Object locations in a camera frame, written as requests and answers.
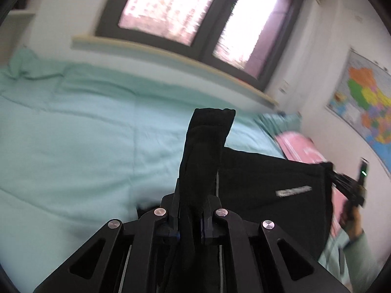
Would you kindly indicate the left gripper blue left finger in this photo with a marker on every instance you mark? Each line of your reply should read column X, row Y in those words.
column 171, row 203

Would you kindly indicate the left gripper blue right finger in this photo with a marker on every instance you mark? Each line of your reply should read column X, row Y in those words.
column 209, row 228

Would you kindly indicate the black jacket with white stripe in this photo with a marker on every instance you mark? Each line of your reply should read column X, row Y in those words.
column 274, row 220

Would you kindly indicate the teal sleeved right forearm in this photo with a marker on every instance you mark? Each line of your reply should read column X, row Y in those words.
column 362, row 266

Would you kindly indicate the right hand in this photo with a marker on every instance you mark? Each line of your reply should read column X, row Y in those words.
column 350, row 221

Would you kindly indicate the pink embroidered pillow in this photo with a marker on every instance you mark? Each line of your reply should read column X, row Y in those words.
column 297, row 147

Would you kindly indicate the teal pillow behind pink pillow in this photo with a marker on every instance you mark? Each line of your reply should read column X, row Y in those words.
column 276, row 124

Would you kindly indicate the teal quilted bedspread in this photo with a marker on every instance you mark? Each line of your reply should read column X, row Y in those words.
column 81, row 145

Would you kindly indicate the dark framed window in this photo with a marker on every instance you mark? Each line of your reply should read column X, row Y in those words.
column 243, row 38

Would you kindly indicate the white bookshelf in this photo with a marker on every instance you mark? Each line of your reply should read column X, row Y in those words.
column 14, row 29

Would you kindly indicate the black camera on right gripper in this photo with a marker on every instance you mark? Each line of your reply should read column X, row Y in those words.
column 364, row 165

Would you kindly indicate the colourful wall map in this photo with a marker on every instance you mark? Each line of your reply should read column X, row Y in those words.
column 362, row 100

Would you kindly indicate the white wall socket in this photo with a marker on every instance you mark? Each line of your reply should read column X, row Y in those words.
column 284, row 87

